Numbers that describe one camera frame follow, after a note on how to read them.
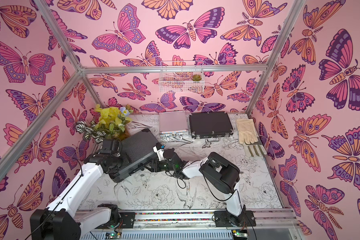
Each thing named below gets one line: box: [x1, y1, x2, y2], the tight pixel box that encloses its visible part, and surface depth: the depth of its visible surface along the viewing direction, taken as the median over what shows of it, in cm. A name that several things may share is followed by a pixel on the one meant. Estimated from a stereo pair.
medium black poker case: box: [188, 112, 234, 143], surface depth 109 cm
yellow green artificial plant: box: [94, 104, 134, 137], surface depth 92 cm
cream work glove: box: [236, 118, 267, 157], surface depth 105 cm
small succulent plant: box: [192, 74, 202, 81], surface depth 94 cm
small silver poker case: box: [159, 111, 188, 141], surface depth 114 cm
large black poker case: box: [108, 128, 159, 183], surface depth 90 cm
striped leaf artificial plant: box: [75, 119, 107, 144], surface depth 83 cm
